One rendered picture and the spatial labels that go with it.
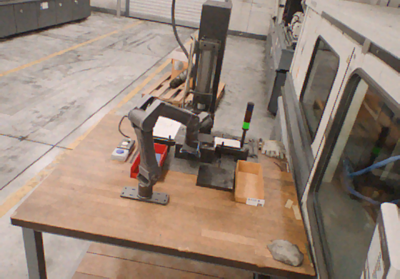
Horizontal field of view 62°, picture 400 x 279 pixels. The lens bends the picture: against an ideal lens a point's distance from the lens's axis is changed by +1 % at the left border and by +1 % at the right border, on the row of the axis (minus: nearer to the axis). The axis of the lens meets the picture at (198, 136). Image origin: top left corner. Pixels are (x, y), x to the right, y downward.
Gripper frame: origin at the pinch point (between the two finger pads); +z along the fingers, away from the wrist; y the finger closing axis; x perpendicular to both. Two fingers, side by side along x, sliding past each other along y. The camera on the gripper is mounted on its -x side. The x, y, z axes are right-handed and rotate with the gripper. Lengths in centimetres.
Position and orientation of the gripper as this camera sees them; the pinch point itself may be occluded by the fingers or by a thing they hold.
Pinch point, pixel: (189, 150)
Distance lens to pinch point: 159.0
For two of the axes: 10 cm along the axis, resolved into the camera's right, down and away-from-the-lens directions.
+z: -0.8, 5.2, 8.5
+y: 1.6, -8.3, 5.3
